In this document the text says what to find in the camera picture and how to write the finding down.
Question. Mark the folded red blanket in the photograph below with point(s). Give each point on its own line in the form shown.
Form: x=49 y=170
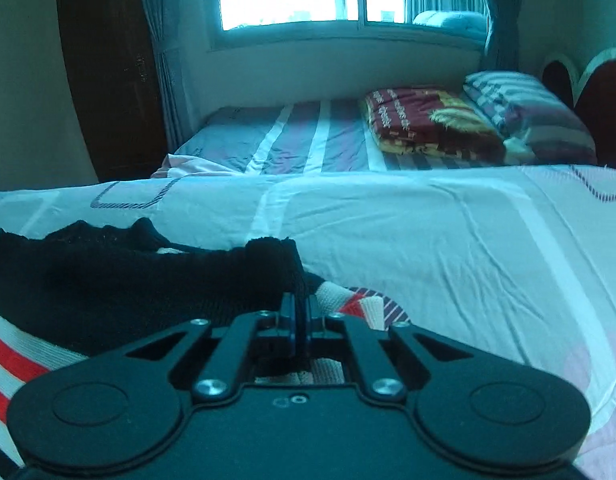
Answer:
x=423 y=120

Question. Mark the folded quilt on windowsill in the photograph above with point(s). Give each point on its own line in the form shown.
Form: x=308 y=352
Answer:
x=450 y=24

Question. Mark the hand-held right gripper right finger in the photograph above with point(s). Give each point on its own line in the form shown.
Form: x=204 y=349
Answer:
x=313 y=325

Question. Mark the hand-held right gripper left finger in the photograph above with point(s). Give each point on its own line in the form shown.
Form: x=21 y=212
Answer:
x=289 y=325

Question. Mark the red scalloped headboard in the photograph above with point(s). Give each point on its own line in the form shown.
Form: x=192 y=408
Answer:
x=603 y=95

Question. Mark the blue curtain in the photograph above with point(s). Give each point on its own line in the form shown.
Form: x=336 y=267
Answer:
x=503 y=10
x=160 y=45

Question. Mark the dark wooden door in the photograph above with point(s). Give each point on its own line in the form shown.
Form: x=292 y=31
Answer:
x=107 y=70

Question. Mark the striped purple bed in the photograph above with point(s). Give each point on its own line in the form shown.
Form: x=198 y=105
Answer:
x=288 y=135

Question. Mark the striped pillow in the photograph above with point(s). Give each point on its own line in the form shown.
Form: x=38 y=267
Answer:
x=533 y=110

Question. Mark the striped knit sweater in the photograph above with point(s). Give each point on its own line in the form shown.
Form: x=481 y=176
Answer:
x=112 y=280

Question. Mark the patterned white bed sheet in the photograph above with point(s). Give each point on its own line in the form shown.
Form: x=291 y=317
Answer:
x=438 y=240

